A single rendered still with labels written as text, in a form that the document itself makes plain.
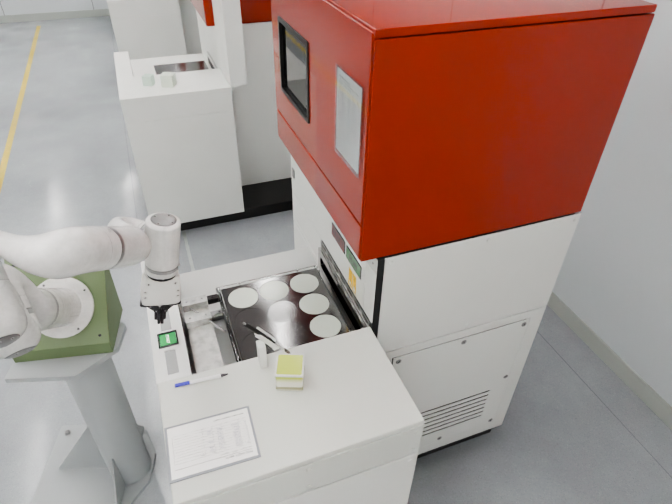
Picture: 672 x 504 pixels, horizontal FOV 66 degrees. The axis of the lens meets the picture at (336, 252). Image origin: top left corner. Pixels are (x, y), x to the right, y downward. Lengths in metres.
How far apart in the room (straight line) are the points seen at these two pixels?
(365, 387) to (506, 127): 0.76
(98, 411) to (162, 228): 0.94
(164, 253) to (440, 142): 0.73
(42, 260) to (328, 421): 0.76
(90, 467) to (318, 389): 1.39
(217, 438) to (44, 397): 1.67
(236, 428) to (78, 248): 0.61
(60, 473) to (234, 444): 1.38
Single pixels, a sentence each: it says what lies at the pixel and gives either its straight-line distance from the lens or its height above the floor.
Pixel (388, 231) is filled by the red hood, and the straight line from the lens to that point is 1.36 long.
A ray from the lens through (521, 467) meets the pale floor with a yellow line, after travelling 2.55.
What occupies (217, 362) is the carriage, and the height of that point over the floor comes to 0.88.
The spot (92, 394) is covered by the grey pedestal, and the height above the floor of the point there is 0.62.
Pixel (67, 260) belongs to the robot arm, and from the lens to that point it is 1.02.
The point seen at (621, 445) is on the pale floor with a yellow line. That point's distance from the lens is 2.79.
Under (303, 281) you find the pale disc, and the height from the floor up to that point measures 0.90.
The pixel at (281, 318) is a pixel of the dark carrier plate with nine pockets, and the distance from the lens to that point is 1.68.
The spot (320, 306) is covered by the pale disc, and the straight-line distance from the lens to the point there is 1.72.
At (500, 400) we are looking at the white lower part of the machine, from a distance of 2.34.
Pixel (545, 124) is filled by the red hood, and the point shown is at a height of 1.55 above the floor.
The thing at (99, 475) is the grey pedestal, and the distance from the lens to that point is 2.55.
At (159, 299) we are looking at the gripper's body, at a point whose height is 1.14.
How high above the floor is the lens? 2.10
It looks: 38 degrees down
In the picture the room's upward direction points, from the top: 1 degrees clockwise
